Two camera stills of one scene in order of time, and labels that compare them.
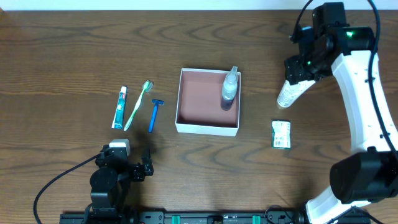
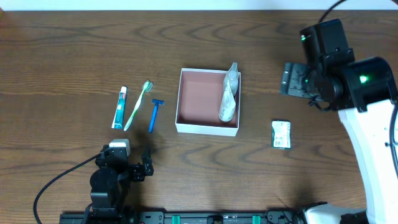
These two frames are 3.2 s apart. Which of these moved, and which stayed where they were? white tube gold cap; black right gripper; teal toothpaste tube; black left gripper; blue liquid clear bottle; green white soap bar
Moved: white tube gold cap; black right gripper
Stayed: green white soap bar; teal toothpaste tube; black left gripper; blue liquid clear bottle
